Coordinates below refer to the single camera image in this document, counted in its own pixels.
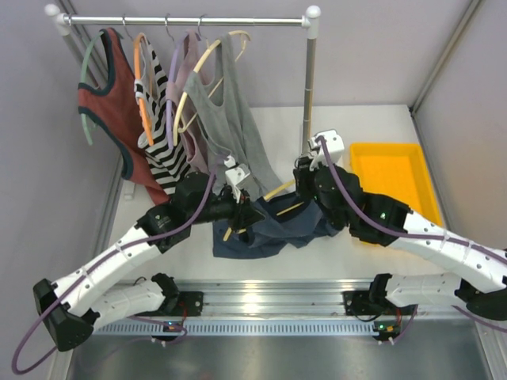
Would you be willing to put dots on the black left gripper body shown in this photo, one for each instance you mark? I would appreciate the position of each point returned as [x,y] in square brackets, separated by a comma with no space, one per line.
[242,210]

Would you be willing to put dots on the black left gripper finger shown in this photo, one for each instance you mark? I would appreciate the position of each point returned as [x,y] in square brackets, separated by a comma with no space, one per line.
[241,226]
[249,213]

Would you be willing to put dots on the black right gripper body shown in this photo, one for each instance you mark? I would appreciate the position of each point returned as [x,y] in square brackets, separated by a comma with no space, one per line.
[306,187]

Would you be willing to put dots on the yellow hanger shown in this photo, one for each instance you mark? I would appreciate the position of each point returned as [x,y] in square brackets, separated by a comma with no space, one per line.
[268,197]

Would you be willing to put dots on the blue printed tank top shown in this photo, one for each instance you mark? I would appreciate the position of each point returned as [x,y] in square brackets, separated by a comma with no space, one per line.
[289,220]

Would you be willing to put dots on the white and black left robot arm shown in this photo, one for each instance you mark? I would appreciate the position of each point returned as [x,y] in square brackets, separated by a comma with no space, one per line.
[76,305]

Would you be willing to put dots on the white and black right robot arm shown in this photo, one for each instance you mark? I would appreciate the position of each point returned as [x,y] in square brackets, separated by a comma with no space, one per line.
[474,276]

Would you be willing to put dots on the grey tank top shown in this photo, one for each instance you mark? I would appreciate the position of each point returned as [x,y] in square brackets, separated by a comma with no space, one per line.
[228,126]

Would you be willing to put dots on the black white striped tank top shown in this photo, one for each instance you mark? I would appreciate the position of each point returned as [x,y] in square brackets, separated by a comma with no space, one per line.
[167,166]

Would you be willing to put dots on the lilac hanger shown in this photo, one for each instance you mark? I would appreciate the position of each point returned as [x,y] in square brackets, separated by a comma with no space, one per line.
[169,88]

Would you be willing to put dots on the cream hanger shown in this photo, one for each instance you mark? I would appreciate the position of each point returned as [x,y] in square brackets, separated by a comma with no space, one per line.
[193,79]

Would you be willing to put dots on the rust red tank top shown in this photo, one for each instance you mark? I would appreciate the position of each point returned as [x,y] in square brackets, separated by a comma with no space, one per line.
[120,116]

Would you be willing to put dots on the mauve tank top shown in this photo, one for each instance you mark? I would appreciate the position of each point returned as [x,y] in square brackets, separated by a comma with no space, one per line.
[192,140]

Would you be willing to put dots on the orange hanger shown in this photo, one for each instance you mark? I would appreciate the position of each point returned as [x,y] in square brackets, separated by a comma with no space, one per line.
[140,97]

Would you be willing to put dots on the green hanger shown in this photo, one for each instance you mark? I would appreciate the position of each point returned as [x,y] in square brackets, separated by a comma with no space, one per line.
[86,104]

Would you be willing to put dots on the yellow plastic tray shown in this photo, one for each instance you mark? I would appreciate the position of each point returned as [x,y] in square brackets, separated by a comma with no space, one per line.
[397,170]

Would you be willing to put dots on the silver white clothes rack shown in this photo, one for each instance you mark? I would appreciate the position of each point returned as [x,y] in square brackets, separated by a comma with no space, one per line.
[67,23]

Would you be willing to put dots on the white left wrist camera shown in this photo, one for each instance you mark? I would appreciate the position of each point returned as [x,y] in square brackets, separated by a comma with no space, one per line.
[237,176]

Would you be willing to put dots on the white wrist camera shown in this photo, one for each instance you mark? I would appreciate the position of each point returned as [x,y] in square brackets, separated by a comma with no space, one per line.
[325,147]
[237,176]

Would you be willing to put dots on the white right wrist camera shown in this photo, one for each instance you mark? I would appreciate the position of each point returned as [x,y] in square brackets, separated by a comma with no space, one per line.
[325,147]

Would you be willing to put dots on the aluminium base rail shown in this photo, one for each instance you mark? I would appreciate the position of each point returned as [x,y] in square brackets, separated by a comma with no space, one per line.
[263,308]

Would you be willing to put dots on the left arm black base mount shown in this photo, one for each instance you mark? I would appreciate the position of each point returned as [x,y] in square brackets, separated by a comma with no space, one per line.
[186,304]

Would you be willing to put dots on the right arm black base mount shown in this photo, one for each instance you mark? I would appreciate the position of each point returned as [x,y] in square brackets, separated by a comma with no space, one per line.
[363,306]

